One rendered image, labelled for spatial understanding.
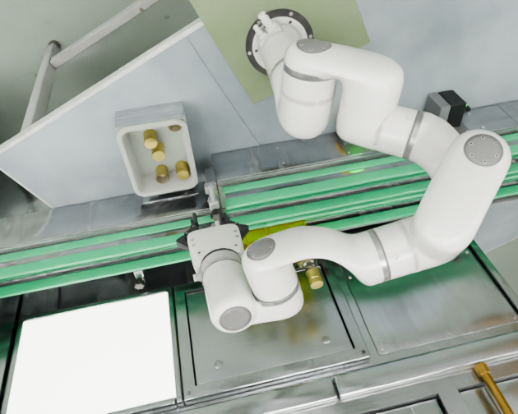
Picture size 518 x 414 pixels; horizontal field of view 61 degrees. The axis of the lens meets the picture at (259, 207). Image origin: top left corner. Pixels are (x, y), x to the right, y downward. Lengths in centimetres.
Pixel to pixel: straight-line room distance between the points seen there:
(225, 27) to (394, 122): 45
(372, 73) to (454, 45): 68
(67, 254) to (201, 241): 55
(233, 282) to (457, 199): 35
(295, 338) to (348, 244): 57
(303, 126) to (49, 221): 83
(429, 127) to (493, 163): 13
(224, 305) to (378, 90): 41
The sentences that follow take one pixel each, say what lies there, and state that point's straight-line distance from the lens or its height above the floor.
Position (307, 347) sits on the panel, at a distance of 119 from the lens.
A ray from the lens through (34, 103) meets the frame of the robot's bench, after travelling 155.
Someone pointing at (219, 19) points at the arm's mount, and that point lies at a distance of 103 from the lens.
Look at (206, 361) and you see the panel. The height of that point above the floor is 123.
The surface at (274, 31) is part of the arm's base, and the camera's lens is 101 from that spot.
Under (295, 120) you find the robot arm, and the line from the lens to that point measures 80.
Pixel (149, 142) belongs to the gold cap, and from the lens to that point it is 118.
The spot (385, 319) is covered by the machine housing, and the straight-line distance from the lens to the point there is 130.
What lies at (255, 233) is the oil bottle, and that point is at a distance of 122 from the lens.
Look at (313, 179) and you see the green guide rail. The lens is 121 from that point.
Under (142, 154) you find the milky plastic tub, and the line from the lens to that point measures 126.
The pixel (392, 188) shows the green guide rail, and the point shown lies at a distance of 132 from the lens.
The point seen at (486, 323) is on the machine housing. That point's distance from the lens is 137.
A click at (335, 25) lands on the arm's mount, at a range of 108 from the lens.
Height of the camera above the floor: 179
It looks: 45 degrees down
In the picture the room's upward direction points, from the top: 163 degrees clockwise
